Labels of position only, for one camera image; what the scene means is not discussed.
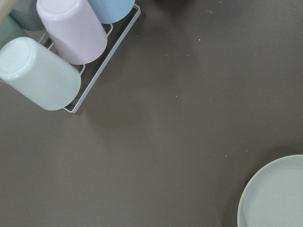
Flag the pink upturned cup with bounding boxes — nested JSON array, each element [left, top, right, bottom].
[[36, 0, 107, 65]]

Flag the light blue upturned cup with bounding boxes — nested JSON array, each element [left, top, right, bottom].
[[89, 0, 135, 24]]

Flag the white wire cup rack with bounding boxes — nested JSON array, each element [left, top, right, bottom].
[[37, 4, 141, 113]]

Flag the sage green upturned cup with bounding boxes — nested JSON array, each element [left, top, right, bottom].
[[0, 16, 28, 49]]

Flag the mint green upturned cup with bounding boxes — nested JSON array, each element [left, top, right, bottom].
[[0, 37, 81, 111]]

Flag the pale green round plate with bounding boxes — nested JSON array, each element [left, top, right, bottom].
[[237, 155, 303, 227]]

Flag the dark green upturned cup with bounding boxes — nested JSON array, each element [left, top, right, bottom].
[[10, 0, 45, 31]]

